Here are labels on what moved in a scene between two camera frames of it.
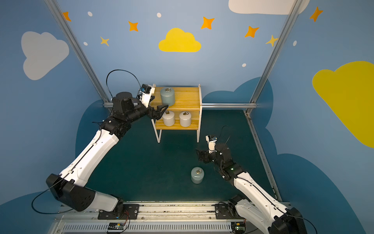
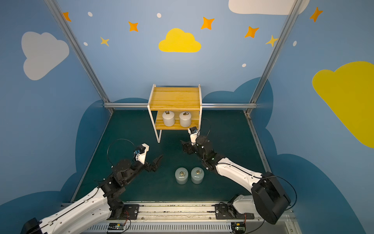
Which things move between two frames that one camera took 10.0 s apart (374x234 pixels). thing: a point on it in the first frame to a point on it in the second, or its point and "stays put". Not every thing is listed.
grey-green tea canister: [197, 174] stays put
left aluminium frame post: [72, 39] stays put
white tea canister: [185, 119] stays put
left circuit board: [116, 226] stays put
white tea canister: [168, 118] stays put
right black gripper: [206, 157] to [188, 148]
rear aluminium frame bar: [110, 105] stays put
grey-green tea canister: [168, 97] to [181, 175]
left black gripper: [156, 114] to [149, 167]
